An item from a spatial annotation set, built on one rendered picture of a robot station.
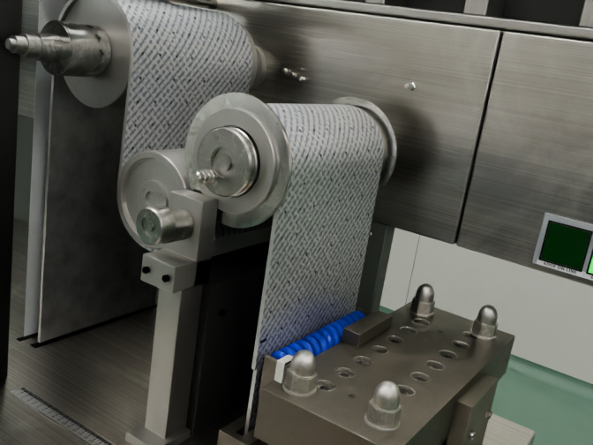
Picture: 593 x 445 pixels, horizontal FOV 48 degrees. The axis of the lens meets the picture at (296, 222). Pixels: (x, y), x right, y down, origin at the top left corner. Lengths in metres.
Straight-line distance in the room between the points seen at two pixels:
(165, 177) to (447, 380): 0.41
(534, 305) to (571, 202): 2.54
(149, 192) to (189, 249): 0.12
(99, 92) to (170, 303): 0.29
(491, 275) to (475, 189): 2.52
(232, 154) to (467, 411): 0.39
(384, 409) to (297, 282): 0.19
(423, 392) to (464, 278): 2.75
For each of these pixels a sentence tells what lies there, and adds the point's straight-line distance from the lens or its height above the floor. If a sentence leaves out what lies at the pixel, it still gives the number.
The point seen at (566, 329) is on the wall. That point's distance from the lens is 3.44.
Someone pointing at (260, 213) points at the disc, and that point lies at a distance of 0.72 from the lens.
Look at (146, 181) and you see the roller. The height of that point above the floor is 1.20.
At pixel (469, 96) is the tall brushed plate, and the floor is 1.35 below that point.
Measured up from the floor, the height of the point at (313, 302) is 1.08.
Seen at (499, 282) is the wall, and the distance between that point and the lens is 3.46.
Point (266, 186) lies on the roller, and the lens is 0.70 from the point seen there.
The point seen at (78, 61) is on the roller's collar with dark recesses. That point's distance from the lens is 0.85.
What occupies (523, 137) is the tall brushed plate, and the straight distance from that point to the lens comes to 0.93.
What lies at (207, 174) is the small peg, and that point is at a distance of 0.72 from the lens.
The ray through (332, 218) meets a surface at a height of 1.18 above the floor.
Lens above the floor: 1.38
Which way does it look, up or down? 15 degrees down
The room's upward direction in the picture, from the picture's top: 9 degrees clockwise
